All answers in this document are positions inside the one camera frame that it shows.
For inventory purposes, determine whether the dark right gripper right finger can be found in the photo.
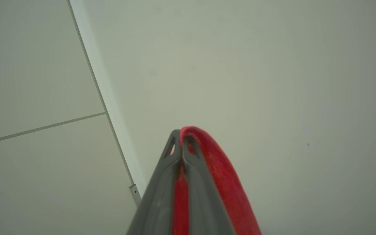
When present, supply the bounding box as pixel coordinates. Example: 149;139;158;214
182;134;236;235

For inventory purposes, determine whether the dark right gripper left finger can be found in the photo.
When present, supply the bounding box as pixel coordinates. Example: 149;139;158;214
126;130;182;235

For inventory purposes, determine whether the red Bulls jersey shirt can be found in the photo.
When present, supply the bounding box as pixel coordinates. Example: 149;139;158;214
172;126;262;235

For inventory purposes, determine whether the grey metal wall rail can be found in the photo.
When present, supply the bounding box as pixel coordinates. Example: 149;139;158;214
67;0;142;207

